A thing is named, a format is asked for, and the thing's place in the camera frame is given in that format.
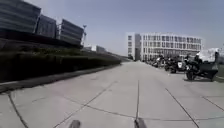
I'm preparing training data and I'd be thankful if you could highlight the grey concrete slab pavement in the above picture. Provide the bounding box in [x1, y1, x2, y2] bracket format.
[0, 60, 224, 128]

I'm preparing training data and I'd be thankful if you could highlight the white building with window grid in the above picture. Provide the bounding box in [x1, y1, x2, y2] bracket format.
[125, 31, 204, 62]

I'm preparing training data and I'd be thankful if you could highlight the dark hedge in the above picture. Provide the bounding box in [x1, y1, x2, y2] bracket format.
[0, 48, 123, 83]

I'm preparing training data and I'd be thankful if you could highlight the robot's own part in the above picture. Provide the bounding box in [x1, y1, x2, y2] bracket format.
[133, 117, 148, 128]
[68, 119, 82, 128]

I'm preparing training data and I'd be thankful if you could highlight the row of parked motorcycles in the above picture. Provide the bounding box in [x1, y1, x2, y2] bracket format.
[143, 48, 222, 83]

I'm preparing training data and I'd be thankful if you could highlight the dark building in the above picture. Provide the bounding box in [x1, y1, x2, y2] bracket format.
[0, 0, 86, 48]

